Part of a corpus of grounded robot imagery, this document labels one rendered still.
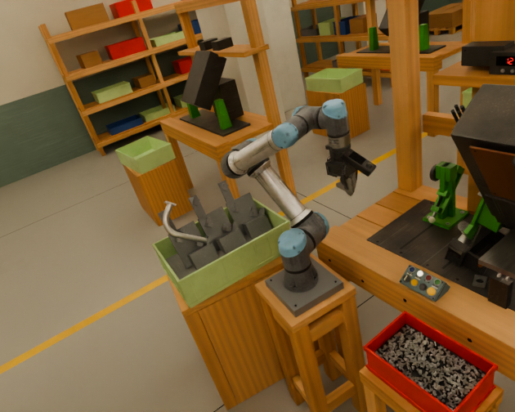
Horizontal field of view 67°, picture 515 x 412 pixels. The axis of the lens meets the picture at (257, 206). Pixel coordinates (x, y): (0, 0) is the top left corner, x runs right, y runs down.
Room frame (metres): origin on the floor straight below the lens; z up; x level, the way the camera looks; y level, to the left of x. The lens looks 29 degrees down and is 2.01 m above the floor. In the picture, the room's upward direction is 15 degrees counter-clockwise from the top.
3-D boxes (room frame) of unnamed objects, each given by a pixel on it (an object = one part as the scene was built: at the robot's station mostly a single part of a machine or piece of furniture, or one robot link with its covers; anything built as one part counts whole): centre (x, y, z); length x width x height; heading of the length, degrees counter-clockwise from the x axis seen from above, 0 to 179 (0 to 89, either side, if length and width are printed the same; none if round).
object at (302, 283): (1.27, -0.10, 0.93); 0.15 x 0.15 x 0.10
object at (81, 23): (7.63, 1.17, 1.14); 3.01 x 0.54 x 2.28; 115
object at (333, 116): (1.22, -0.33, 1.56); 0.09 x 0.08 x 0.11; 43
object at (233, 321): (1.73, 0.22, 0.39); 0.68 x 0.52 x 0.79; 107
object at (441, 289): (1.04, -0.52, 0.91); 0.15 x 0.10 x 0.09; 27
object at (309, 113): (1.28, -0.25, 1.56); 0.11 x 0.11 x 0.08; 43
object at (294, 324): (1.27, -0.10, 0.83); 0.32 x 0.32 x 0.04; 21
